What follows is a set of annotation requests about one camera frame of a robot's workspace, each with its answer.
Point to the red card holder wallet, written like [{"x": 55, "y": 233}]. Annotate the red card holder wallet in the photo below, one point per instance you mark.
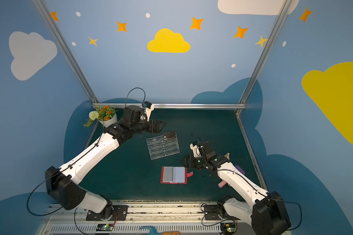
[{"x": 174, "y": 175}]

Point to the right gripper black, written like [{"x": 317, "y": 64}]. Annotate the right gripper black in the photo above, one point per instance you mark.
[{"x": 192, "y": 161}]

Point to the dark grey credit card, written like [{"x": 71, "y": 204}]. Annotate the dark grey credit card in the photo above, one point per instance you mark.
[{"x": 169, "y": 135}]

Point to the teal handled tool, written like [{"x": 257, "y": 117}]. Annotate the teal handled tool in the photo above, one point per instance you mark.
[{"x": 153, "y": 231}]

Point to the left green circuit board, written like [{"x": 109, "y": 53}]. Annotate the left green circuit board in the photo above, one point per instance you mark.
[{"x": 105, "y": 227}]

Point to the white pot with flowers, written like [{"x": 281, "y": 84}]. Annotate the white pot with flowers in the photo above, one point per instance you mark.
[{"x": 105, "y": 115}]

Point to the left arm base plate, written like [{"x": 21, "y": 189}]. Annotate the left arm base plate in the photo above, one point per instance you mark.
[{"x": 112, "y": 213}]

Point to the clear acrylic card organizer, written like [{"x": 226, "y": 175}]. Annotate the clear acrylic card organizer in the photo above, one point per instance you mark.
[{"x": 159, "y": 147}]

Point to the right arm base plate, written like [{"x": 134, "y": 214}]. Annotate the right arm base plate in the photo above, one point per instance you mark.
[{"x": 211, "y": 212}]

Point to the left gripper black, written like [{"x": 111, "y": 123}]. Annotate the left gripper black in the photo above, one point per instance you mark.
[{"x": 147, "y": 126}]

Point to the right green circuit board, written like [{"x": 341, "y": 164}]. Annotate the right green circuit board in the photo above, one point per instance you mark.
[{"x": 228, "y": 228}]

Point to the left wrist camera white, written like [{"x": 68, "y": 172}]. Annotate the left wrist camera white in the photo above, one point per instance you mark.
[{"x": 149, "y": 107}]

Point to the green circuit board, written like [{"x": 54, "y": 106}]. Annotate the green circuit board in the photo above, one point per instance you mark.
[
  {"x": 105, "y": 227},
  {"x": 228, "y": 228}
]

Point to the aluminium rail front frame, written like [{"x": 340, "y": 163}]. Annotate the aluminium rail front frame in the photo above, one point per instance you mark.
[{"x": 185, "y": 217}]

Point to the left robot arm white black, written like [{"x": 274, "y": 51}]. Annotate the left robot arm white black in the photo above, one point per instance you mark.
[{"x": 63, "y": 183}]

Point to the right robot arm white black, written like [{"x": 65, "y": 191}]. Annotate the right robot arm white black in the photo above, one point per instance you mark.
[{"x": 264, "y": 211}]

